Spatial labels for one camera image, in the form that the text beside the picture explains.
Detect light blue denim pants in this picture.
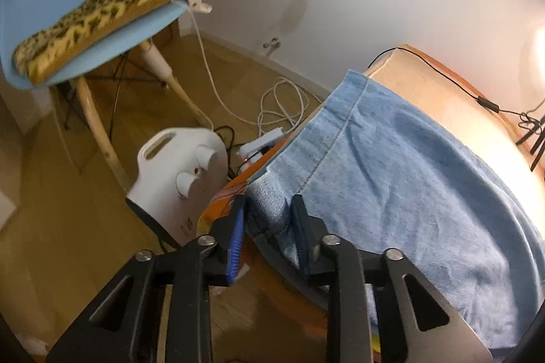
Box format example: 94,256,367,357
246,70,544,356

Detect white power strip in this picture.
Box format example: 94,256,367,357
238,127,284,160

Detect orange floral bed sheet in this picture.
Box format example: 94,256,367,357
197,137,326,339

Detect white fan heater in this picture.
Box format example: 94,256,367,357
126,128,228,248

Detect tan blanket on bed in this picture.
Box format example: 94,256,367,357
365,45,545,233

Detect leopard print cushion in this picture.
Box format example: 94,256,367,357
12,0,172,84

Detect small black light tripod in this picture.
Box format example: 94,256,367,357
515,115,545,171

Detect light blue chair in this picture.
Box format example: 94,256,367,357
1,0,212,190

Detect white cable on floor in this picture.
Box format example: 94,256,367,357
186,4,311,135

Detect black cable with switch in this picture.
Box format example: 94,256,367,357
365,47,545,130

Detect bright ring light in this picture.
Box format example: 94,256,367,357
527,26,545,89

